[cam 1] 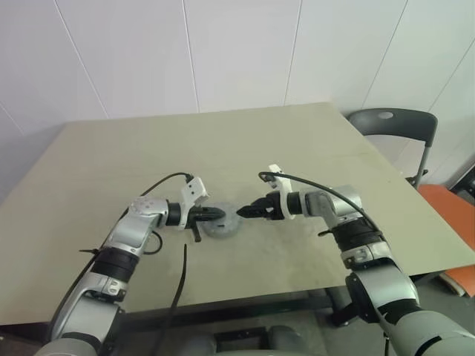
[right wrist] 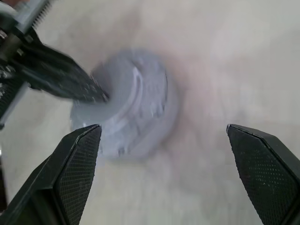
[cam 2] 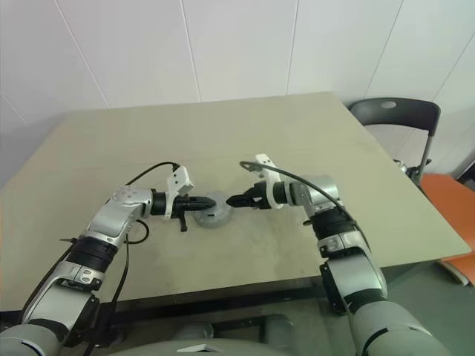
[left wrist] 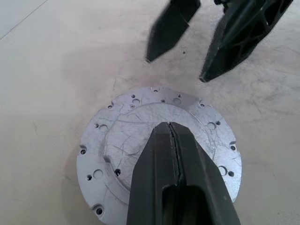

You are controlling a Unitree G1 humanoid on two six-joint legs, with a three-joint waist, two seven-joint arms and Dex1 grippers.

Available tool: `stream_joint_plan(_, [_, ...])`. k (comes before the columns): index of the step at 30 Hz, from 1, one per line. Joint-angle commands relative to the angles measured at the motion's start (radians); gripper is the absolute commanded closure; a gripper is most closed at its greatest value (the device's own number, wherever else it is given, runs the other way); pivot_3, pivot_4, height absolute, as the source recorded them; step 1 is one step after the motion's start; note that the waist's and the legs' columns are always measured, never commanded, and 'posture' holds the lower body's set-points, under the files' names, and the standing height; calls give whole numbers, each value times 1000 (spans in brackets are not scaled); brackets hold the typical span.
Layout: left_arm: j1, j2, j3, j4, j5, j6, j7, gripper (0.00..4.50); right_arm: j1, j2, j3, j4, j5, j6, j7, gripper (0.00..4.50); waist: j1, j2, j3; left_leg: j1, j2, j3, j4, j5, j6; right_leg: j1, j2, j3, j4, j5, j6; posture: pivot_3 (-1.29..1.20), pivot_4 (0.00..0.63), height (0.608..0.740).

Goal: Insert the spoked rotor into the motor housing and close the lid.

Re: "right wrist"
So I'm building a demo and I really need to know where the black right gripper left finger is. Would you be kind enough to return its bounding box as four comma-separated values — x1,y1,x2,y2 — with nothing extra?
0,124,103,225

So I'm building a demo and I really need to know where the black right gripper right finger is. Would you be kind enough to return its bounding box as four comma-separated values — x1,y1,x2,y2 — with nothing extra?
226,123,300,225

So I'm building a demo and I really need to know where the round metal part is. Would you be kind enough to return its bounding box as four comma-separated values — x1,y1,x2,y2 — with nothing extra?
70,48,181,162

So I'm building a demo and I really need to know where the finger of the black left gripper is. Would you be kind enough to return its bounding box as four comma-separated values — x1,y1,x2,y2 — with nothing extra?
25,42,111,105

